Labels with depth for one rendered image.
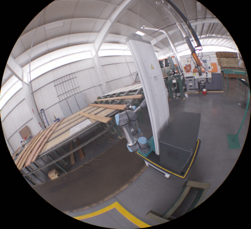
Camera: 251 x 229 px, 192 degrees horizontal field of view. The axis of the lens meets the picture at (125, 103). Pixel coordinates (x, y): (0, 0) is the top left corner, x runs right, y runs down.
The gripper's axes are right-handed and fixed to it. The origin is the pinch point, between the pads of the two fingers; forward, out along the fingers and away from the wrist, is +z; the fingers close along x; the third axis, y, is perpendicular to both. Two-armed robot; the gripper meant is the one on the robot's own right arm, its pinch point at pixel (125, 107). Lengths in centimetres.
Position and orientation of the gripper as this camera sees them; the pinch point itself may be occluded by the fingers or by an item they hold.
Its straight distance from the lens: 171.5
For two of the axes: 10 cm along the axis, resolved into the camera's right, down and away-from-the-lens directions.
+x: -3.2, -9.1, -2.7
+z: -6.4, 0.0, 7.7
